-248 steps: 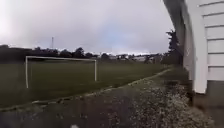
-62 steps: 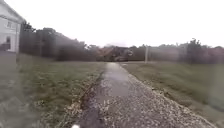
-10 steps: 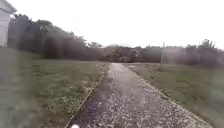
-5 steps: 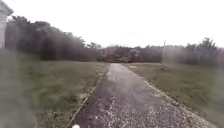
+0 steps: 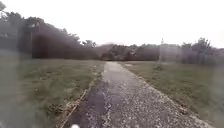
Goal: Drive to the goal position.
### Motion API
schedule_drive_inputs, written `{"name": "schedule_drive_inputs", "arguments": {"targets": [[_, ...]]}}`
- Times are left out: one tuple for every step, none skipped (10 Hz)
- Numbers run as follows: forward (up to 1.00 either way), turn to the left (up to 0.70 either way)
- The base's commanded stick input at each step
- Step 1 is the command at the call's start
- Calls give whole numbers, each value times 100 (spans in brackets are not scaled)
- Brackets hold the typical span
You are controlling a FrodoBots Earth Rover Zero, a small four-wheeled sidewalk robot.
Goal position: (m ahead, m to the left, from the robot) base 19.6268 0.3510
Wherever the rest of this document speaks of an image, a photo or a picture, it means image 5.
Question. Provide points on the grass field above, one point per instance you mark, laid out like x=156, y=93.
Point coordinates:
x=40, y=86
x=183, y=80

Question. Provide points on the row of trees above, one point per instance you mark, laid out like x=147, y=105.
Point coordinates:
x=100, y=50

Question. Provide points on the dark asphalt path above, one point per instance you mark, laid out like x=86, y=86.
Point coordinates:
x=126, y=100

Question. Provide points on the robot's own part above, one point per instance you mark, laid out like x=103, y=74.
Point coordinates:
x=75, y=126

